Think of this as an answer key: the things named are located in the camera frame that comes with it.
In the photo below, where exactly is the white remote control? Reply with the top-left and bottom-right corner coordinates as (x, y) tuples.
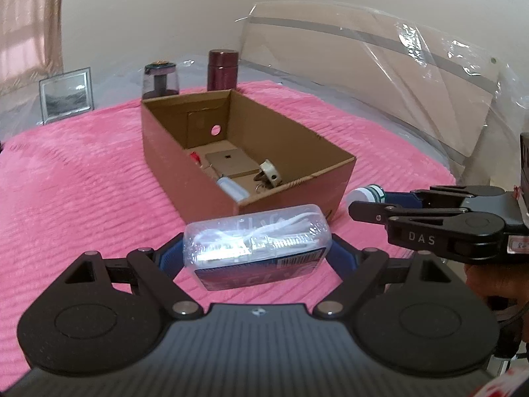
(217, 176), (249, 202)

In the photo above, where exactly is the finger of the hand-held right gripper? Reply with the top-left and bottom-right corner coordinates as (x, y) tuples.
(384, 186), (508, 211)
(348, 200), (469, 226)

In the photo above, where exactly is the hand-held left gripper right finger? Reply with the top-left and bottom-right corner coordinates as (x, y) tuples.
(312, 234), (472, 319)

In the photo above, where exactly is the silver picture frame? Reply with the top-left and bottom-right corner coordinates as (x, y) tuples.
(38, 66), (96, 125)

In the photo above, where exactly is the green and white small bottle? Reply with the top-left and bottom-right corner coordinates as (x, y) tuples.
(345, 185), (387, 216)

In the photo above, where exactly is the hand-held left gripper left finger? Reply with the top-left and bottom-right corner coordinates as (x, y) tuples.
(41, 234), (203, 319)

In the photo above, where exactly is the pink fluffy blanket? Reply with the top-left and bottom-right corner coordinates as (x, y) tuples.
(0, 80), (459, 381)

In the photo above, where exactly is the plastic-wrapped bed headboard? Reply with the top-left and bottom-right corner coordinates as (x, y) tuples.
(237, 2), (529, 183)

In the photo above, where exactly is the beige box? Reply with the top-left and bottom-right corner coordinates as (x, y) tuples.
(205, 149), (259, 176)

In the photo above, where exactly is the red patterned white cloth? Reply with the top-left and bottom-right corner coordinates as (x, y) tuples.
(471, 370), (529, 397)

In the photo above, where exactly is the glass jar with dark lid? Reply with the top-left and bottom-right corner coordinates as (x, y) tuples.
(142, 61), (181, 101)

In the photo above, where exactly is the maroon tumbler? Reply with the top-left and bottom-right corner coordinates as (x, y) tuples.
(207, 49), (240, 92)

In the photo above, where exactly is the brown cardboard box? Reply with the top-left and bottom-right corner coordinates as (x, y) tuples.
(141, 89), (357, 227)

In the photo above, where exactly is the clear plastic box blue label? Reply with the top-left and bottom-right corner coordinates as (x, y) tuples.
(183, 204), (332, 291)

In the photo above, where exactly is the pink curtain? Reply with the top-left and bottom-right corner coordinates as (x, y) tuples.
(0, 0), (64, 96)

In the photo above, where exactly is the person's right hand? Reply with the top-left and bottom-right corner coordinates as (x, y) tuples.
(464, 262), (529, 299)

